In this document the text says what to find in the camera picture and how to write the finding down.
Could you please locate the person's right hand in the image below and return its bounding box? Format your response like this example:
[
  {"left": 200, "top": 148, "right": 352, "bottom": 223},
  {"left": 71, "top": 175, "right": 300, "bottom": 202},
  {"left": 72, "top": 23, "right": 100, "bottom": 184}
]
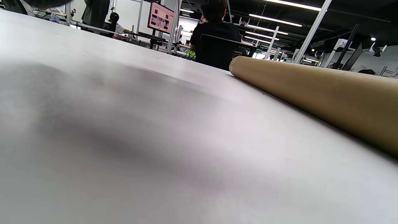
[{"left": 23, "top": 0, "right": 73, "bottom": 9}]

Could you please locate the brown cardboard mailing tube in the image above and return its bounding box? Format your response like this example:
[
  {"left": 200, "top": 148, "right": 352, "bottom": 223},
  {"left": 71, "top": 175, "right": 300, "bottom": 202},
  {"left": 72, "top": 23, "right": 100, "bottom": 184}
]
[{"left": 229, "top": 56, "right": 398, "bottom": 156}]

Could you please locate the black standing desk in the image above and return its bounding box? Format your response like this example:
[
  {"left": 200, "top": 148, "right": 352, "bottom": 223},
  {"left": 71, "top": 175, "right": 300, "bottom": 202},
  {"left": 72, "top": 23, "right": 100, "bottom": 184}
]
[{"left": 137, "top": 31, "right": 167, "bottom": 49}]

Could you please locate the black office chair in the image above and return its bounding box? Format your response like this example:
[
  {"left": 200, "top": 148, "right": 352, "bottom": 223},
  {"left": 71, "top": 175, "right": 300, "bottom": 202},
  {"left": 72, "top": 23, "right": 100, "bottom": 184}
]
[{"left": 195, "top": 34, "right": 254, "bottom": 71}]

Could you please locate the white ceiling strip light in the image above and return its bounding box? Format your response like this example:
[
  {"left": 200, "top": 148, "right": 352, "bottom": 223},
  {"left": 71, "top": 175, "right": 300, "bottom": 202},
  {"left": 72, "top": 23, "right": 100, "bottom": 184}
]
[
  {"left": 249, "top": 14, "right": 303, "bottom": 27},
  {"left": 264, "top": 0, "right": 322, "bottom": 12},
  {"left": 246, "top": 24, "right": 289, "bottom": 35},
  {"left": 244, "top": 31, "right": 280, "bottom": 44}
]

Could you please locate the wall screen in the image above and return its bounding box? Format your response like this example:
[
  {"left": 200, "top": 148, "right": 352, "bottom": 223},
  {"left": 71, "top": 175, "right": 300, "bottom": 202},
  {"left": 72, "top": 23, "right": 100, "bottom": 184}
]
[{"left": 147, "top": 2, "right": 175, "bottom": 34}]

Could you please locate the grey metal frame post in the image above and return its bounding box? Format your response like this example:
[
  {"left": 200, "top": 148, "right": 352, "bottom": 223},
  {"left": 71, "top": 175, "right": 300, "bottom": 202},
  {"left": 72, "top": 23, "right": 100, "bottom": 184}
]
[
  {"left": 166, "top": 0, "right": 183, "bottom": 54},
  {"left": 294, "top": 0, "right": 332, "bottom": 64}
]

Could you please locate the white metal frame post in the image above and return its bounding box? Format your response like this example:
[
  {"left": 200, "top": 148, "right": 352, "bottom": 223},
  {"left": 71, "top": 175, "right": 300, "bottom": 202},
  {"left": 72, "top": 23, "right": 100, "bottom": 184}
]
[{"left": 264, "top": 26, "right": 280, "bottom": 60}]

